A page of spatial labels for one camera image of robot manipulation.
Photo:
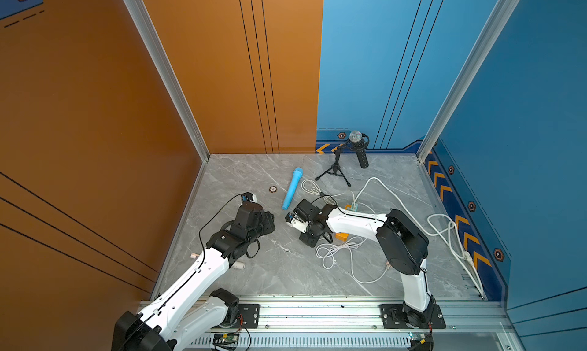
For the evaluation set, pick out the orange power strip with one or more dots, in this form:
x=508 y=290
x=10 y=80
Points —
x=342 y=236

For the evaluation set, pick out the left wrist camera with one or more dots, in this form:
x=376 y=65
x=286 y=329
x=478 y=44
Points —
x=248 y=197

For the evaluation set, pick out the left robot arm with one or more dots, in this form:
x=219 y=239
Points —
x=168 y=323

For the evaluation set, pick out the blue cylindrical device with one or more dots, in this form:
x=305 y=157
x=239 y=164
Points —
x=296 y=177

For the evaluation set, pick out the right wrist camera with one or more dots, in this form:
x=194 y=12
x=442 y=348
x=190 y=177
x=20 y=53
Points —
x=296 y=222

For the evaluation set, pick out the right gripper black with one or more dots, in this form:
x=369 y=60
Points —
x=306 y=241

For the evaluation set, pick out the black microphone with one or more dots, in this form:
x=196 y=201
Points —
x=358 y=143

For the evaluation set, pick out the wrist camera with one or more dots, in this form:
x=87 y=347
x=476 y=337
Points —
x=248 y=197
x=296 y=222

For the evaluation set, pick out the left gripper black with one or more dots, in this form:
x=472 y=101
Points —
x=267 y=222

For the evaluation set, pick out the aluminium front rail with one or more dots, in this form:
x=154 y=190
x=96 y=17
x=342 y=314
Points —
x=348 y=322

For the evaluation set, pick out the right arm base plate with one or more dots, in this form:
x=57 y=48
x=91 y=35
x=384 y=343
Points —
x=396 y=316

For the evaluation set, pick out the green circuit board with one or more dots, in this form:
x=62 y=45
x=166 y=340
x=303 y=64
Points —
x=225 y=342
x=422 y=342

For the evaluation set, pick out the green circuit board left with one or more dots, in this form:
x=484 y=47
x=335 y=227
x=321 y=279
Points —
x=225 y=342

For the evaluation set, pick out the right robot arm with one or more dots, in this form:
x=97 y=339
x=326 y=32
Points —
x=404 y=244

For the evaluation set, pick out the black tripod stand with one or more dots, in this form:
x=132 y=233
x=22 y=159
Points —
x=335 y=169

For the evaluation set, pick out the green circuit board right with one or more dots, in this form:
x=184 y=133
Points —
x=422 y=342

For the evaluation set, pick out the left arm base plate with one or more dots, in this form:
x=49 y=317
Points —
x=246 y=315

